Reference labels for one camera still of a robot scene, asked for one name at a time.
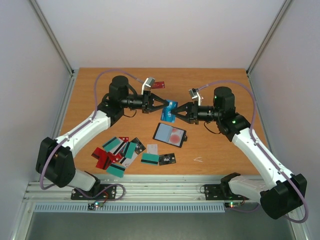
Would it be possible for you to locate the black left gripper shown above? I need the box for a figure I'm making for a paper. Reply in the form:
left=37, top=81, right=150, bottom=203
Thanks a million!
left=121, top=90, right=169, bottom=113

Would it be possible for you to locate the blue card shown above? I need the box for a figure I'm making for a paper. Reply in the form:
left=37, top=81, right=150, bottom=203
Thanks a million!
left=160, top=99, right=178, bottom=123

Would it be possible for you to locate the red card with black stripe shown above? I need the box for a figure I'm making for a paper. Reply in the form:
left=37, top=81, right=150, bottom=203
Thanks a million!
left=168, top=127, right=184, bottom=146

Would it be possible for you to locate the black leather card holder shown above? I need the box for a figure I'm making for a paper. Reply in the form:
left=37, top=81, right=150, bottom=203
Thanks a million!
left=152, top=123, right=188, bottom=148

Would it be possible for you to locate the black vip card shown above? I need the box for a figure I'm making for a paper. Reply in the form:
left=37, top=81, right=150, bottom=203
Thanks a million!
left=158, top=153, right=176, bottom=166

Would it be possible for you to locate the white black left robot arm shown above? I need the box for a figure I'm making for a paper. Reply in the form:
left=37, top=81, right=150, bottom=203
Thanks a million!
left=35, top=75, right=169, bottom=199

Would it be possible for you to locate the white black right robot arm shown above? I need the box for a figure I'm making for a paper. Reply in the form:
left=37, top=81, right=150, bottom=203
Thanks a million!
left=171, top=86, right=307, bottom=220

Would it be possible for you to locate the red card far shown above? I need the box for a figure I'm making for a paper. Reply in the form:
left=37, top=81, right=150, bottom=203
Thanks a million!
left=151, top=81, right=165, bottom=89

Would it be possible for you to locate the small red card top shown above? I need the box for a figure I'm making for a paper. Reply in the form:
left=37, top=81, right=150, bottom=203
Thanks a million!
left=119, top=137, right=129, bottom=142

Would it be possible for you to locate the black card in pile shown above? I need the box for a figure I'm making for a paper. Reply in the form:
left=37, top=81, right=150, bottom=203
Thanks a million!
left=131, top=137, right=146, bottom=155

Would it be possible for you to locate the teal card middle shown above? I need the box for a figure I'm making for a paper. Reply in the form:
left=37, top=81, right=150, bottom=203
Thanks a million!
left=123, top=142, right=137, bottom=159

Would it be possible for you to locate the teal card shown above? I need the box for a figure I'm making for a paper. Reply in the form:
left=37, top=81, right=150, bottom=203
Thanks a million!
left=141, top=153, right=160, bottom=165
left=102, top=137, right=122, bottom=152
left=106, top=163, right=126, bottom=178
left=123, top=142, right=137, bottom=159

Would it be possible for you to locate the teal card right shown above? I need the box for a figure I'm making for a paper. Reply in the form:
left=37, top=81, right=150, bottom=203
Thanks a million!
left=141, top=153, right=160, bottom=165

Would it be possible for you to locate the teal card top left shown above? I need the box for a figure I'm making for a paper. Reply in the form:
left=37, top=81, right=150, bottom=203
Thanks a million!
left=102, top=137, right=122, bottom=152

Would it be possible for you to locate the white floral card in pile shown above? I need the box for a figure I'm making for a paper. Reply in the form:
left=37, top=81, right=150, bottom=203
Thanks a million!
left=119, top=152, right=138, bottom=168

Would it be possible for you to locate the red card left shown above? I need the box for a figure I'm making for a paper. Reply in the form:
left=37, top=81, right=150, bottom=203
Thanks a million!
left=91, top=147, right=111, bottom=170

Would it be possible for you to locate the teal card front bottom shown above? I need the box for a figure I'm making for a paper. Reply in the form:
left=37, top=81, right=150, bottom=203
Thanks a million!
left=106, top=163, right=126, bottom=178

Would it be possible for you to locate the right controller board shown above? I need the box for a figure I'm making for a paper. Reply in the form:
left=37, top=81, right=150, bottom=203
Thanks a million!
left=224, top=202, right=242, bottom=209

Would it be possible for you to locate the controller board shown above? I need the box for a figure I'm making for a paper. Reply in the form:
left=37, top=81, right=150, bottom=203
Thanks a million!
left=87, top=202, right=104, bottom=211
left=224, top=202, right=242, bottom=209

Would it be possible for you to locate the left controller board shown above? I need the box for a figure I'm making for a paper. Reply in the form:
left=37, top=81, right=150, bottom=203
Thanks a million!
left=87, top=202, right=104, bottom=211

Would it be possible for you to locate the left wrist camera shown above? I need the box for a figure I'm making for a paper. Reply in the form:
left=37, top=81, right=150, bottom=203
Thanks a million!
left=141, top=77, right=155, bottom=94

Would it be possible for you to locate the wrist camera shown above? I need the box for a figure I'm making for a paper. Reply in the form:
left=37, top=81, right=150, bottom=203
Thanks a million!
left=141, top=77, right=155, bottom=94
left=188, top=88, right=204, bottom=106

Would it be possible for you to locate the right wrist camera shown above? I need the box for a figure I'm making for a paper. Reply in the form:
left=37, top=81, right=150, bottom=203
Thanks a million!
left=188, top=88, right=204, bottom=106

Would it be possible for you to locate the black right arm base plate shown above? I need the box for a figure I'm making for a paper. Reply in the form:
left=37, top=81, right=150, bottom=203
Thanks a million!
left=201, top=184, right=248, bottom=201

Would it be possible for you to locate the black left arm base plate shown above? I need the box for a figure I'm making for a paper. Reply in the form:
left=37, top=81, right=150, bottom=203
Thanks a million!
left=70, top=184, right=117, bottom=201

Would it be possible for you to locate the grey slotted cable duct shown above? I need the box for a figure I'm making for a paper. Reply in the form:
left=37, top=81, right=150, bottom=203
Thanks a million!
left=33, top=202, right=225, bottom=214

